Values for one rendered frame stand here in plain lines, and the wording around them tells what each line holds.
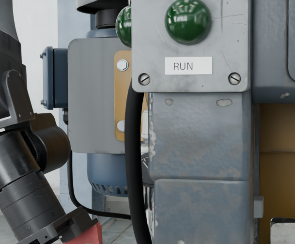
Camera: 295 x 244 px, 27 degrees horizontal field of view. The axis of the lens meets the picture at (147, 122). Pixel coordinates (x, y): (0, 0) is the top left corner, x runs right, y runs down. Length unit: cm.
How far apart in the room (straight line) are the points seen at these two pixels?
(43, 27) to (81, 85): 520
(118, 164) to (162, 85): 50
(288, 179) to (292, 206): 3
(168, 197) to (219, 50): 12
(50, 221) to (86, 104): 27
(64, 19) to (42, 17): 60
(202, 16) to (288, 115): 32
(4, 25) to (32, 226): 22
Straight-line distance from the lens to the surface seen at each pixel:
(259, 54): 44
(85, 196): 550
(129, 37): 41
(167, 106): 44
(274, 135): 68
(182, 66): 39
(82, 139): 87
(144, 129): 66
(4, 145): 64
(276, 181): 73
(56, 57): 88
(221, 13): 39
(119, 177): 89
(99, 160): 90
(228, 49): 39
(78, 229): 65
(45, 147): 69
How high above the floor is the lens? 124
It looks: 3 degrees down
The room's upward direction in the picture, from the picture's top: straight up
